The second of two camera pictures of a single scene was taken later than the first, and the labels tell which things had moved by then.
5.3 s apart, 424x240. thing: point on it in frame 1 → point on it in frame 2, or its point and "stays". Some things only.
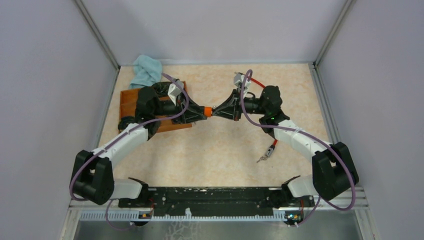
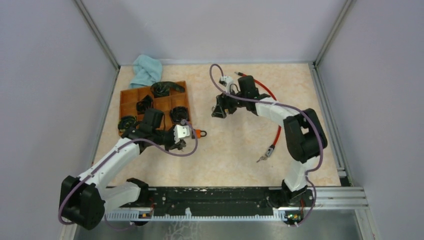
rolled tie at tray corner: (124, 121) stays
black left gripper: (194, 113) → (181, 143)
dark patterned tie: (162, 88) stays
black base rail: (219, 201) stays
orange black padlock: (208, 111) → (199, 133)
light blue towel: (147, 70) stays
